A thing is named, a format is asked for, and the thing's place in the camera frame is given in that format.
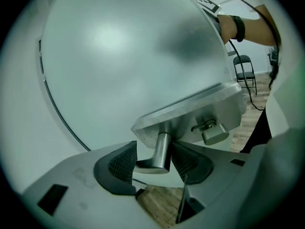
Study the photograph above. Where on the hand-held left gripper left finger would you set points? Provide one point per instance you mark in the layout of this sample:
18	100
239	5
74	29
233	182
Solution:
83	175

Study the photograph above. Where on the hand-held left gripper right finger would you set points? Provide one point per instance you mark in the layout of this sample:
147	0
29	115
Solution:
214	175

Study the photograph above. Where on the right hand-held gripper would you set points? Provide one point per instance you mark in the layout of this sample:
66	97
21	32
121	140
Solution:
207	2

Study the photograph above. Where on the frosted glass door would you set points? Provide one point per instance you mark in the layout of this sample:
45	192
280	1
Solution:
107	68

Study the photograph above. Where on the person's right forearm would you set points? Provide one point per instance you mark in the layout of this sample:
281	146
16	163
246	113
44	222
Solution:
257	27

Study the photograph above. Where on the black wristband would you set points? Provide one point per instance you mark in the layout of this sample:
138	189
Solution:
239	28

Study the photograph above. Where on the person's black trousers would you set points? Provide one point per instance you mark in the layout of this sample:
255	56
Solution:
261	132

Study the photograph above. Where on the black folding chair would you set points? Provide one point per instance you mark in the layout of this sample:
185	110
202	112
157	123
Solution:
245	75

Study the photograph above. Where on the black office chair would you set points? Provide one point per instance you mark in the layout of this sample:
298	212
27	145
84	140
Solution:
272	56

